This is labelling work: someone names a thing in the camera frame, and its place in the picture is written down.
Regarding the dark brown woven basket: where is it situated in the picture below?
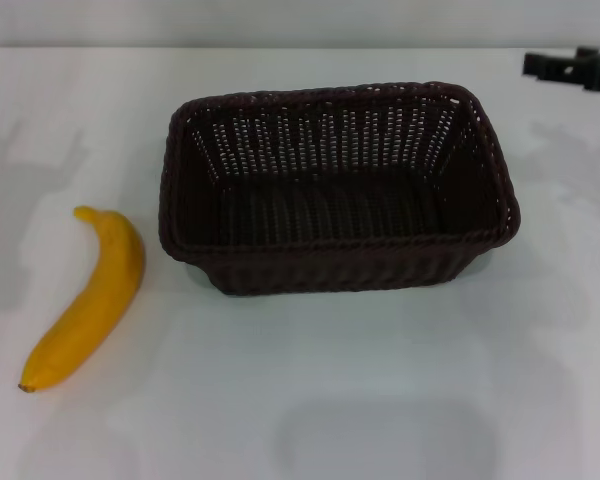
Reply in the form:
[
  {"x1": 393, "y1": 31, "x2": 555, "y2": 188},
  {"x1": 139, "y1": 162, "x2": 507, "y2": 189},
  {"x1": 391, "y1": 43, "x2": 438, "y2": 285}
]
[{"x1": 157, "y1": 80, "x2": 522, "y2": 297}]

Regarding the yellow banana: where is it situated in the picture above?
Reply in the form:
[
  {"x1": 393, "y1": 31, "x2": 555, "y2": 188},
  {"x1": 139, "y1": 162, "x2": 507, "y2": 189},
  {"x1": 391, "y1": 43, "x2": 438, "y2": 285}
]
[{"x1": 18, "y1": 205, "x2": 147, "y2": 394}]

